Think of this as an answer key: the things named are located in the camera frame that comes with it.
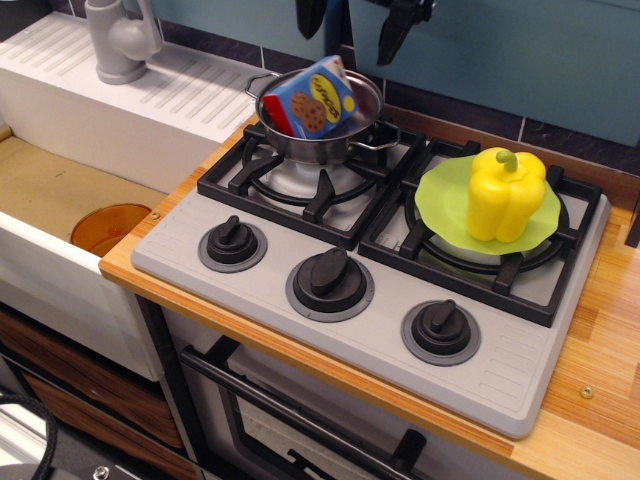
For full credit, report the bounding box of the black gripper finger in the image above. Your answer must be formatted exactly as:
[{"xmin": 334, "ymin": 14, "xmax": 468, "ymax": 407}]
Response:
[
  {"xmin": 377, "ymin": 0, "xmax": 435, "ymax": 66},
  {"xmin": 295, "ymin": 0, "xmax": 328, "ymax": 40}
]

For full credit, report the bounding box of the blue cookie box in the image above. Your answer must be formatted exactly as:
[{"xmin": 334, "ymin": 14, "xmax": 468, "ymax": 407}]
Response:
[{"xmin": 262, "ymin": 55, "xmax": 359, "ymax": 140}]

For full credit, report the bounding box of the yellow toy bell pepper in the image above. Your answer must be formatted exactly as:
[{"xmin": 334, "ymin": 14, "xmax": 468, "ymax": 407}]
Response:
[{"xmin": 467, "ymin": 147, "xmax": 546, "ymax": 243}]

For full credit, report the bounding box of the stainless steel pot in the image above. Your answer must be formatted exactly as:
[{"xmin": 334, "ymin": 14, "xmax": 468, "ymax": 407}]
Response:
[{"xmin": 245, "ymin": 69, "xmax": 401, "ymax": 165}]

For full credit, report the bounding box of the lime green plate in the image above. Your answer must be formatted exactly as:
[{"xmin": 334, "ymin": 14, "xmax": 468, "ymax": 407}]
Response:
[{"xmin": 414, "ymin": 156, "xmax": 561, "ymax": 255}]

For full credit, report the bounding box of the black left stove knob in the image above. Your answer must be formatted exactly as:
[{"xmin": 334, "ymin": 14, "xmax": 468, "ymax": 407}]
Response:
[{"xmin": 197, "ymin": 215, "xmax": 268, "ymax": 274}]

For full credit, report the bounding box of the black stove knob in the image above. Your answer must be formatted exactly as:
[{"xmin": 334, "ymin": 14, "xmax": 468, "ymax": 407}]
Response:
[
  {"xmin": 197, "ymin": 215, "xmax": 268, "ymax": 274},
  {"xmin": 401, "ymin": 299, "xmax": 481, "ymax": 367},
  {"xmin": 285, "ymin": 247, "xmax": 375, "ymax": 323}
]

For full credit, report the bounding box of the black middle stove knob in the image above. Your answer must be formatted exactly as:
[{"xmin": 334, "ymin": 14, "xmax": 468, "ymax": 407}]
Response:
[{"xmin": 285, "ymin": 247, "xmax": 375, "ymax": 323}]

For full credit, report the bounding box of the black right stove knob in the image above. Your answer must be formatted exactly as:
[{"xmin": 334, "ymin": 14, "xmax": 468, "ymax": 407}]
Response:
[{"xmin": 401, "ymin": 299, "xmax": 481, "ymax": 367}]

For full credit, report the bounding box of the grey toy stove top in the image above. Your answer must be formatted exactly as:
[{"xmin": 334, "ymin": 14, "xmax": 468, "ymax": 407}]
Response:
[{"xmin": 130, "ymin": 124, "xmax": 612, "ymax": 441}]

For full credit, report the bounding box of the grey toy faucet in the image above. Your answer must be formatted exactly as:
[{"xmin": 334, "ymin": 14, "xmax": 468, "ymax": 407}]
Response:
[{"xmin": 85, "ymin": 0, "xmax": 163, "ymax": 85}]

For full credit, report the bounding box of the black left burner grate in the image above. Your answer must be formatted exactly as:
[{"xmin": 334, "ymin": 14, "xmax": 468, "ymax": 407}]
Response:
[{"xmin": 197, "ymin": 122, "xmax": 426, "ymax": 250}]

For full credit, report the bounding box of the black burner grate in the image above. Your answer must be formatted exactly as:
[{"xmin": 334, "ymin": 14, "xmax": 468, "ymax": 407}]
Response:
[
  {"xmin": 358, "ymin": 139, "xmax": 610, "ymax": 327},
  {"xmin": 197, "ymin": 122, "xmax": 426, "ymax": 250}
]

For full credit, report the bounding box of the black right burner grate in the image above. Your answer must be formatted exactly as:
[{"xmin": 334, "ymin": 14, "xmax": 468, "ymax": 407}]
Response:
[{"xmin": 358, "ymin": 139, "xmax": 610, "ymax": 327}]

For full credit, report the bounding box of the white toy sink unit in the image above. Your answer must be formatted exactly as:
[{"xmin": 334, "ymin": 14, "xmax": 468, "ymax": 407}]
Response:
[{"xmin": 1, "ymin": 13, "xmax": 257, "ymax": 381}]

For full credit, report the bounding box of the orange sink drain disc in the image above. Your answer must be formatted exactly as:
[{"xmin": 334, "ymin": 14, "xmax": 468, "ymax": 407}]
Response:
[{"xmin": 70, "ymin": 203, "xmax": 151, "ymax": 257}]

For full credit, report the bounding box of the oven door with window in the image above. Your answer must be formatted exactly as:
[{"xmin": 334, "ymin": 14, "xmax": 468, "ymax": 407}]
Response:
[{"xmin": 162, "ymin": 309, "xmax": 506, "ymax": 480}]

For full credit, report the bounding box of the wooden drawer front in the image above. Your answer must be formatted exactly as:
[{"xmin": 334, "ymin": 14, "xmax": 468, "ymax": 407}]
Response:
[{"xmin": 1, "ymin": 304, "xmax": 199, "ymax": 479}]

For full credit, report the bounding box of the black oven door handle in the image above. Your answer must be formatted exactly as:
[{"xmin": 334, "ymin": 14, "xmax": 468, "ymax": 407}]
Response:
[{"xmin": 180, "ymin": 336, "xmax": 426, "ymax": 479}]

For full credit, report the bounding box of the black cable bottom left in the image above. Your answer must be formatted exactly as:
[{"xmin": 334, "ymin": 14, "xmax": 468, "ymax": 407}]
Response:
[{"xmin": 0, "ymin": 392, "xmax": 60, "ymax": 480}]

